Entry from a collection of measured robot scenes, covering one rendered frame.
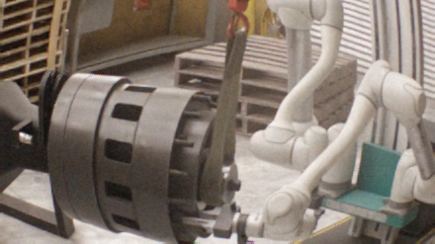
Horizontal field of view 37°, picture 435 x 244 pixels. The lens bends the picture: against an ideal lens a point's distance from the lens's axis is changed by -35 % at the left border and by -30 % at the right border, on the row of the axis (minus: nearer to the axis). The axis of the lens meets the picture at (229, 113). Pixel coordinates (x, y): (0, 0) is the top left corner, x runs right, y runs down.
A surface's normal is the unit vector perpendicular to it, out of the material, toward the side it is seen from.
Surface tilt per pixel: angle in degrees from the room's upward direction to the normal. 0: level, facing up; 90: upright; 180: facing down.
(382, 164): 90
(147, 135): 48
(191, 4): 90
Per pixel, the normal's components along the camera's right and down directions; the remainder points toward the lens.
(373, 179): -0.73, 0.13
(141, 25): 0.75, 0.21
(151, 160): -0.20, -0.22
